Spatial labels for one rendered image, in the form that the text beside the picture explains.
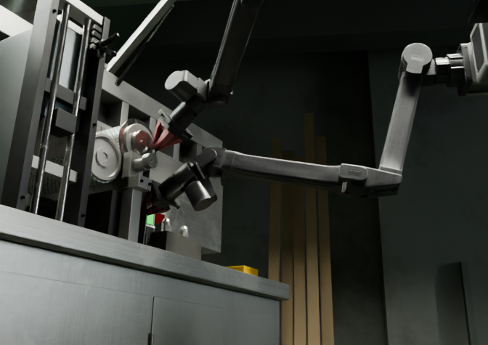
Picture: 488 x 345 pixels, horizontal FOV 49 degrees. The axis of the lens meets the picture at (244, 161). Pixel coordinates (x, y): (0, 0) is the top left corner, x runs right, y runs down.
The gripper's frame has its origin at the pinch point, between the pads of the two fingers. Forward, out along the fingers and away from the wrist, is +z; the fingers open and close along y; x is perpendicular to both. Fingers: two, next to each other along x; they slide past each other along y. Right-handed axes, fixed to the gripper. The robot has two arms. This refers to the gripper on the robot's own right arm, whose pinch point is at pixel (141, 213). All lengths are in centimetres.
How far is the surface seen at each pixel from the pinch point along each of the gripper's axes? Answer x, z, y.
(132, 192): -1.7, -6.6, -11.3
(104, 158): 7.2, -6.4, -17.7
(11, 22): 63, 0, -29
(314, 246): 43, 16, 191
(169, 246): -10.6, -0.9, 5.4
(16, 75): 22.1, -7.8, -41.4
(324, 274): 27, 20, 196
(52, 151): 14.3, 2.6, -24.5
